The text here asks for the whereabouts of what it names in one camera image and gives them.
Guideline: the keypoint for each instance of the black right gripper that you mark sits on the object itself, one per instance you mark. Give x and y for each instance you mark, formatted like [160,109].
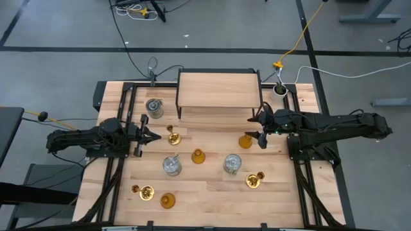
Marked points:
[273,123]

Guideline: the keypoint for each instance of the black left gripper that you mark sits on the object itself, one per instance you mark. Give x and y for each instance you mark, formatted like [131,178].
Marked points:
[133,133]

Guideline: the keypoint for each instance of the brass candlestick holder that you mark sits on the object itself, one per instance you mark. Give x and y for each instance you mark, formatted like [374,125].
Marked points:
[252,181]
[174,138]
[147,193]

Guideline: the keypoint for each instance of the silver scented candle tin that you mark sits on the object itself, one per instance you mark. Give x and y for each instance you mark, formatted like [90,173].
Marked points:
[154,110]
[232,163]
[172,167]

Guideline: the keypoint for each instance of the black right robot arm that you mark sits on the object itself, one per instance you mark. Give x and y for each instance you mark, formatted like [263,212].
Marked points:
[337,126]

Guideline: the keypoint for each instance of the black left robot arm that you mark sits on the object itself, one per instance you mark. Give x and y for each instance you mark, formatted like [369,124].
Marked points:
[70,138]

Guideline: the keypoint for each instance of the white pot with green plant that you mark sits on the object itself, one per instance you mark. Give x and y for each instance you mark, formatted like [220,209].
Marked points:
[280,91]

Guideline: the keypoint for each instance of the wooden shelf riser black legs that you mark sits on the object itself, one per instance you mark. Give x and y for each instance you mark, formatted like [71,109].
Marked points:
[218,90]

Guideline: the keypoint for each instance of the dark grey desk base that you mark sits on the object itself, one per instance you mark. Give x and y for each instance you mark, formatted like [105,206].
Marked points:
[48,174]

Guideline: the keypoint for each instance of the black stand leg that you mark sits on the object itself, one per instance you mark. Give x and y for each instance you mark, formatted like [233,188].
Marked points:
[159,13]

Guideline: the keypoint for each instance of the grey floor bar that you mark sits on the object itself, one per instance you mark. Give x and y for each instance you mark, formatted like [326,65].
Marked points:
[391,102]

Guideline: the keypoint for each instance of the black desk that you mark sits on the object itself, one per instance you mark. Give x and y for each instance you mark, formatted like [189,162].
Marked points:
[9,128]

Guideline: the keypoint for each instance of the black aluminium table frame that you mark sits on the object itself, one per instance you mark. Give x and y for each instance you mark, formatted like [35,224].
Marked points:
[131,99]

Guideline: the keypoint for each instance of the black clamp post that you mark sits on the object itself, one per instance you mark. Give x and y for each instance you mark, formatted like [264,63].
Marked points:
[152,80]

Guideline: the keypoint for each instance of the grey desk leg frame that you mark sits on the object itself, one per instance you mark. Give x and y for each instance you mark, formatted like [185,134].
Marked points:
[369,18]

